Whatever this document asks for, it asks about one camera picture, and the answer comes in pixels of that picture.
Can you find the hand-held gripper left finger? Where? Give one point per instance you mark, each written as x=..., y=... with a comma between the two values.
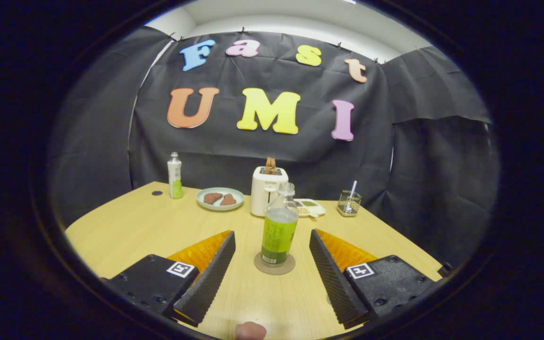
x=206, y=278

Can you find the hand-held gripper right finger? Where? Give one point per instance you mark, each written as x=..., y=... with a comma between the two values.
x=335, y=278

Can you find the round brown coaster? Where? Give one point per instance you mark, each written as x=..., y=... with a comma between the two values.
x=259, y=265

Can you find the clear juice bottle green label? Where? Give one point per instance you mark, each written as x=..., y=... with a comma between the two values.
x=279, y=236

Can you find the small white green bottle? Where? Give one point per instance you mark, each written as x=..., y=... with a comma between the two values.
x=174, y=177

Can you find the pale green plate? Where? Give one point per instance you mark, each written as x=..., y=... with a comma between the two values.
x=203, y=204

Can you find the white divided snack tray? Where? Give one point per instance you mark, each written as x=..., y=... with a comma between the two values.
x=310, y=208

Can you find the brown meat piece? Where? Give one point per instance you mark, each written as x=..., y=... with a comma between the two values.
x=228, y=200
x=212, y=198

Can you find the wooden table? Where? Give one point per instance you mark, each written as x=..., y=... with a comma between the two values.
x=135, y=226

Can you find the white spoon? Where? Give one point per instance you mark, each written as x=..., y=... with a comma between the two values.
x=352, y=188

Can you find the white toaster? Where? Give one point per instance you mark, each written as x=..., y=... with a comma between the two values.
x=262, y=193

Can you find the black table edge clamp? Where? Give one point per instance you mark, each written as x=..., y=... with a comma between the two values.
x=445, y=270

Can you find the brown bread slice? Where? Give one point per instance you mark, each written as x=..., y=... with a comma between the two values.
x=270, y=165

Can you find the black backdrop cloth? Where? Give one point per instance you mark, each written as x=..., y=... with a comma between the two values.
x=234, y=146

